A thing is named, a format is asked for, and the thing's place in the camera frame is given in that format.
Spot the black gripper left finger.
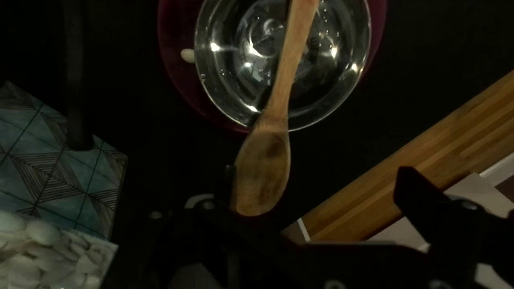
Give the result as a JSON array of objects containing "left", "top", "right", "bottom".
[{"left": 214, "top": 160, "right": 241, "bottom": 216}]

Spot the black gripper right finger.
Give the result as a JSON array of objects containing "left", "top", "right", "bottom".
[{"left": 392, "top": 165, "right": 514, "bottom": 282}]

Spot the wooden cooking spoon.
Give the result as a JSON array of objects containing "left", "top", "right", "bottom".
[{"left": 232, "top": 0, "right": 323, "bottom": 218}]

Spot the red plate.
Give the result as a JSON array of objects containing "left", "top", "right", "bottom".
[{"left": 156, "top": 0, "right": 389, "bottom": 136}]

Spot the black table cover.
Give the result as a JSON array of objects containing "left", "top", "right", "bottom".
[{"left": 0, "top": 0, "right": 514, "bottom": 289}]

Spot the white bumpy cloth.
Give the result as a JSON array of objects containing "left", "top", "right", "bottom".
[{"left": 0, "top": 208, "right": 121, "bottom": 289}]

